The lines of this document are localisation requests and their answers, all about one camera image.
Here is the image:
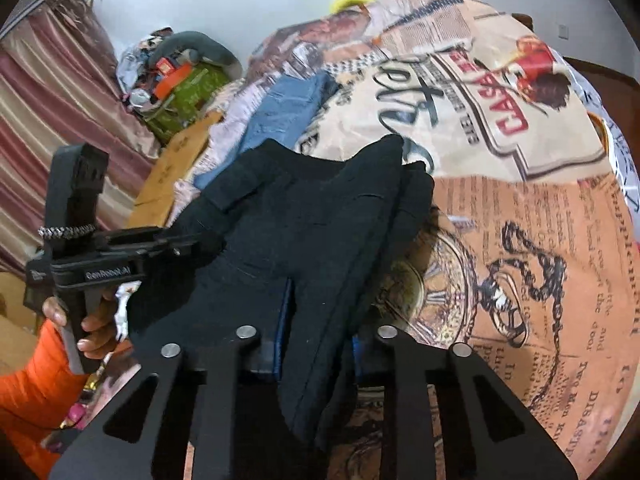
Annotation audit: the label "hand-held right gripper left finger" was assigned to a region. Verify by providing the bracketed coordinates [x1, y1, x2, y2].
[47, 280, 296, 480]

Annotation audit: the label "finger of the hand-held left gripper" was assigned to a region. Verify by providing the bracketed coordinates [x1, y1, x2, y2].
[142, 239, 204, 262]
[106, 226, 174, 243]

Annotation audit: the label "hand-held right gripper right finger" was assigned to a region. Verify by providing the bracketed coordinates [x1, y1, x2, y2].
[350, 325, 581, 480]

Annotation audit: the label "black pants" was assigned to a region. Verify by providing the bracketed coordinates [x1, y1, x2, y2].
[127, 134, 436, 453]

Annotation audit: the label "person's left forearm orange sleeve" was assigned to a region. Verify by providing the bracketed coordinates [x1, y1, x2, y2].
[0, 320, 97, 477]

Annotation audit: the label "person's left hand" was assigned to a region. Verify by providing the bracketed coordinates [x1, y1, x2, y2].
[42, 287, 132, 360]

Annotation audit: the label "white crumpled cloth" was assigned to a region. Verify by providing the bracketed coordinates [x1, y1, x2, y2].
[114, 281, 142, 342]

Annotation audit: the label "brown cardboard box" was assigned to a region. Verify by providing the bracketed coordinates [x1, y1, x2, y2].
[127, 110, 226, 232]

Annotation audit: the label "pink striped curtain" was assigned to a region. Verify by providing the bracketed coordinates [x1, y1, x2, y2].
[0, 0, 162, 281]

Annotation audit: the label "green patterned bag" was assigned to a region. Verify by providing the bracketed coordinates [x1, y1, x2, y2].
[142, 62, 232, 144]

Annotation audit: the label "orange box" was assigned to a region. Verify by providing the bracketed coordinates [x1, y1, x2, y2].
[152, 57, 194, 102]

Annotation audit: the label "patterned cloth bundle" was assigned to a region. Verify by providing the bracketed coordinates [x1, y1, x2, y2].
[117, 30, 174, 92]

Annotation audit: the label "blue jeans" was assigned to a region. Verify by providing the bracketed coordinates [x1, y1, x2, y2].
[192, 72, 342, 187]

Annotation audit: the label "grey plush pillow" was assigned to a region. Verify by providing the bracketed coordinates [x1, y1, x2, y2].
[150, 31, 244, 79]

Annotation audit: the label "printed blanket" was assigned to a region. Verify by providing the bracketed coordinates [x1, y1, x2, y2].
[170, 0, 640, 480]

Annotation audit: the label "yellow curved object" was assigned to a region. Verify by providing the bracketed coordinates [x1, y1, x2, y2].
[327, 0, 377, 14]

